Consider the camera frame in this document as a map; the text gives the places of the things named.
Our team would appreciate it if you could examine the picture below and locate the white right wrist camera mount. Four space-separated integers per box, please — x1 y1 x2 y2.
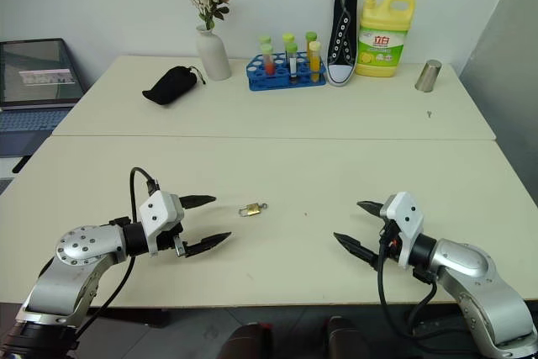
384 191 426 272

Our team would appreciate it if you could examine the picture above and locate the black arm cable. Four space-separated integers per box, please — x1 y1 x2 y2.
375 224 441 341
75 166 161 337

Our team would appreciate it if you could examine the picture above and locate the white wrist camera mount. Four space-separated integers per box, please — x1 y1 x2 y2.
384 191 426 272
138 190 185 257

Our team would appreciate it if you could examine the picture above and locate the green-capped tube white label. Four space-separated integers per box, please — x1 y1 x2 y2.
284 42 301 84

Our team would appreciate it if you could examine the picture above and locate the dark rounded shape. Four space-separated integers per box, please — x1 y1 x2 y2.
322 315 372 359
217 321 275 359

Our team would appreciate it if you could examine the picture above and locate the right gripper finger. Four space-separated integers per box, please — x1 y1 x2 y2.
356 200 385 219
332 231 382 272

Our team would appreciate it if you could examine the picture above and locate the small brass padlock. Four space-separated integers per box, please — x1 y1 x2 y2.
238 203 263 219

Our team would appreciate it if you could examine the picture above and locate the open laptop computer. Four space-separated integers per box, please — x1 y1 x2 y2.
0 37 88 159

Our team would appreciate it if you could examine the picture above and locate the black canvas sneaker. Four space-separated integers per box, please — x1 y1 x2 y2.
324 0 361 88

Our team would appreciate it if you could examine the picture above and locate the yellow detergent pump bottle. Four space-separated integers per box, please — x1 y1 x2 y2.
354 0 418 79

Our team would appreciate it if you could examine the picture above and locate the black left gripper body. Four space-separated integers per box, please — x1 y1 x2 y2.
156 224 187 258

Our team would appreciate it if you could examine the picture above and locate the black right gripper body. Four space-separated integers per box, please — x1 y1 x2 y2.
377 203 401 268

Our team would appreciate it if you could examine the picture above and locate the blue test tube rack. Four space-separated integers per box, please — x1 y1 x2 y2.
245 51 329 92

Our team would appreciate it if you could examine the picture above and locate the steel metal cup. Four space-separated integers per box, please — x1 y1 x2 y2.
414 59 444 94

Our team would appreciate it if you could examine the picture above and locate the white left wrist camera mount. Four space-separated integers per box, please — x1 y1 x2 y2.
138 190 185 257

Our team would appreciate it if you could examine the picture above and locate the green-capped tube red liquid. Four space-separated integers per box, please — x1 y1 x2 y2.
260 43 277 77

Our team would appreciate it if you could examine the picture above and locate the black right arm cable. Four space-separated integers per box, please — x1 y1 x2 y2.
375 224 441 341

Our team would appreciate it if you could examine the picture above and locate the white ceramic vase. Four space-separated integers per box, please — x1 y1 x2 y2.
195 24 234 82

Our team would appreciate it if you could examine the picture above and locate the black drawstring pouch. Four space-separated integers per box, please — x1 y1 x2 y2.
140 65 206 107

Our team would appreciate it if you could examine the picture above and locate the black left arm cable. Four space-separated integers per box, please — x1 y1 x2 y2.
75 166 161 337

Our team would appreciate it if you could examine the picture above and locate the yellow-capped tube orange liquid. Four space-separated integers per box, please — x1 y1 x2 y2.
307 40 323 84

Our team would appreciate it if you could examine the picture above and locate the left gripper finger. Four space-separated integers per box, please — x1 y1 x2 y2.
183 230 234 259
178 194 218 210

